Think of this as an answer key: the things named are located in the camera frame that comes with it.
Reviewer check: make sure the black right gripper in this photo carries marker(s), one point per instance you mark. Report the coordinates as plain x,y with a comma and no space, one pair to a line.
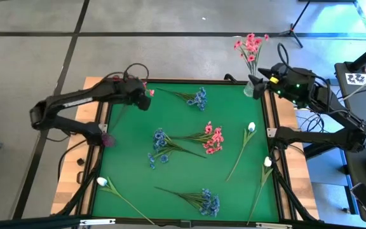
292,84

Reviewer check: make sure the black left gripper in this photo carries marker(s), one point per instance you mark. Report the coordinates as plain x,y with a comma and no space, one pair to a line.
138,93

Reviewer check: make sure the white tulip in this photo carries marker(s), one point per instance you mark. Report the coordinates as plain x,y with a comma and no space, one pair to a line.
101,181
251,126
267,161

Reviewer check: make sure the blue flower bunch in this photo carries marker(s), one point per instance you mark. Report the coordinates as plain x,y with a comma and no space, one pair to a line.
208,202
160,136
199,99

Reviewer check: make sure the purple glass vase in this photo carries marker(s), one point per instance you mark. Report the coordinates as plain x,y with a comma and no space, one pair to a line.
108,140

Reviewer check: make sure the pink flower bunch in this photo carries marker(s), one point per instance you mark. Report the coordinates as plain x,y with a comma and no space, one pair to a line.
216,137
251,47

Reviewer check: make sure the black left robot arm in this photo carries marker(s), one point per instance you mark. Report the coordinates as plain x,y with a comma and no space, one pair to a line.
75,100

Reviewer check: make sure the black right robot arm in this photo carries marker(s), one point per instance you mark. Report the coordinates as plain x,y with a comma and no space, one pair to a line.
329,138

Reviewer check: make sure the clear glass vase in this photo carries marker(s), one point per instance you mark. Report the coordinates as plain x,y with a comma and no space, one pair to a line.
248,90

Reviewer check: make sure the black tripod stand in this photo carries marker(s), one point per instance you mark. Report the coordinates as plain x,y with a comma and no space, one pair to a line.
292,30

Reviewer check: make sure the small black knob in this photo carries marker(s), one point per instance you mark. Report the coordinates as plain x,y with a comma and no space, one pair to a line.
80,161

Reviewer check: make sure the green table mat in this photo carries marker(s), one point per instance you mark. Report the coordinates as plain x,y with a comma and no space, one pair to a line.
183,171

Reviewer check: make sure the white printed sticker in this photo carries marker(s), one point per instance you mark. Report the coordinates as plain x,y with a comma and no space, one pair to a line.
361,79

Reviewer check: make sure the black side desk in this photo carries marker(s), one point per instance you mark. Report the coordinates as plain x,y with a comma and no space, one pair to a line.
357,165

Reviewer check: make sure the long silver plate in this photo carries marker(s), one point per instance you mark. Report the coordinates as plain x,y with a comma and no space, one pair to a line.
97,221
273,225

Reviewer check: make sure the small silver bracket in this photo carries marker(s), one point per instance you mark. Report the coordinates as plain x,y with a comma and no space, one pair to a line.
272,132
103,128

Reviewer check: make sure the small grey camera block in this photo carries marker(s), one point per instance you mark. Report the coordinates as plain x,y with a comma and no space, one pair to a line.
185,223

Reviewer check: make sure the black aluminium table frame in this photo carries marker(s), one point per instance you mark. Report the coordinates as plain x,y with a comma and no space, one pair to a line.
221,221

